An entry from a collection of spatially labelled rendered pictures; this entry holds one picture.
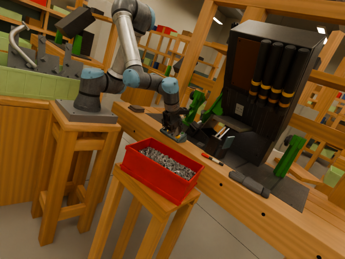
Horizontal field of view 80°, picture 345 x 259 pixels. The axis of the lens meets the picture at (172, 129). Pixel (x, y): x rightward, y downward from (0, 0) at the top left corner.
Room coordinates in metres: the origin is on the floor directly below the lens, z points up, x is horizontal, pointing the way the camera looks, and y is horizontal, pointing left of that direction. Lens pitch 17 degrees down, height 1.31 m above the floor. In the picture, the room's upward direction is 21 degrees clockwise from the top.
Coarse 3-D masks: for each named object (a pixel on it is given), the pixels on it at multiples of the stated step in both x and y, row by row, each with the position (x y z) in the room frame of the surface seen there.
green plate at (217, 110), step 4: (220, 96) 1.27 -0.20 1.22; (216, 100) 1.28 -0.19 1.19; (220, 100) 1.28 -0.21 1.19; (216, 104) 1.29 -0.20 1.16; (220, 104) 1.27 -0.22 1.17; (212, 108) 1.29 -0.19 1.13; (216, 108) 1.28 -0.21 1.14; (220, 108) 1.27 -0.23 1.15; (212, 112) 1.32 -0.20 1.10; (216, 112) 1.28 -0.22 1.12; (220, 112) 1.26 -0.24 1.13
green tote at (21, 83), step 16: (0, 64) 1.38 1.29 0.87; (0, 80) 1.09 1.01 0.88; (16, 80) 1.14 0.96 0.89; (32, 80) 1.21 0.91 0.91; (48, 80) 1.27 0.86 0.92; (64, 80) 1.35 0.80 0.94; (16, 96) 1.15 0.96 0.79; (32, 96) 1.22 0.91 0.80; (48, 96) 1.29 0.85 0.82; (64, 96) 1.36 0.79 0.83
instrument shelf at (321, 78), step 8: (216, 48) 1.66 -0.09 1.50; (224, 48) 1.62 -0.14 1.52; (312, 72) 1.29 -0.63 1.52; (320, 72) 1.27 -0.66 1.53; (312, 80) 1.42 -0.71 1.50; (320, 80) 1.30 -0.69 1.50; (328, 80) 1.24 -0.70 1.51; (336, 80) 1.22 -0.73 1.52; (344, 80) 1.21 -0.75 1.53; (336, 88) 1.38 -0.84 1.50; (344, 88) 1.27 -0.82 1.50
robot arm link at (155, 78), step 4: (152, 76) 0.96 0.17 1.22; (156, 76) 0.98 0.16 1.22; (160, 76) 1.02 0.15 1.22; (152, 80) 0.95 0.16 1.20; (156, 80) 0.97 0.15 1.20; (160, 80) 0.97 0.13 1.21; (152, 84) 0.95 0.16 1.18; (156, 84) 0.97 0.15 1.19; (148, 88) 0.95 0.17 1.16; (152, 88) 0.96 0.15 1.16; (156, 88) 0.97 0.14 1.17
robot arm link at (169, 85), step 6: (168, 78) 0.95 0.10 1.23; (174, 78) 0.95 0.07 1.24; (162, 84) 0.92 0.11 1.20; (168, 84) 0.91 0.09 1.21; (174, 84) 0.91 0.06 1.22; (162, 90) 0.94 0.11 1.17; (168, 90) 0.91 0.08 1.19; (174, 90) 0.92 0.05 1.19; (168, 96) 0.93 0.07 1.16; (174, 96) 0.93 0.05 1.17; (168, 102) 0.95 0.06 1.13; (174, 102) 0.95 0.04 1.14
